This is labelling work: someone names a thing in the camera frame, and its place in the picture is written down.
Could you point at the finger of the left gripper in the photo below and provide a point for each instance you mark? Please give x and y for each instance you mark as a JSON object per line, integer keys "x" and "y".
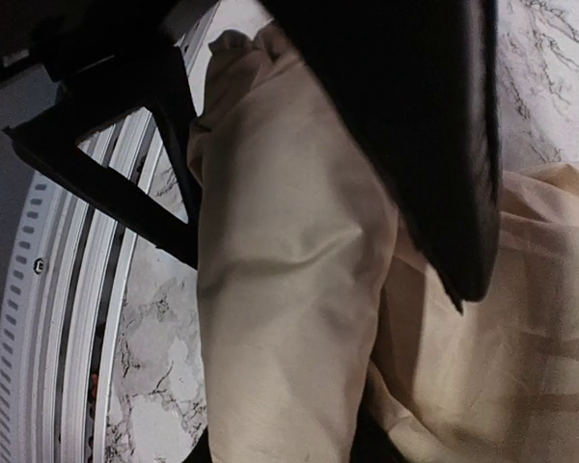
{"x": 96, "y": 98}

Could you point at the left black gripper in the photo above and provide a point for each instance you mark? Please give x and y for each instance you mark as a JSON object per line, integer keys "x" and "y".
{"x": 66, "y": 37}

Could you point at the beige folding umbrella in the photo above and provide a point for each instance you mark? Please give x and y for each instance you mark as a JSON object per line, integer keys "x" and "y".
{"x": 326, "y": 335}

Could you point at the front aluminium rail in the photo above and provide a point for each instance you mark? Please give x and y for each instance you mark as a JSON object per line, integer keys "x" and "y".
{"x": 64, "y": 291}

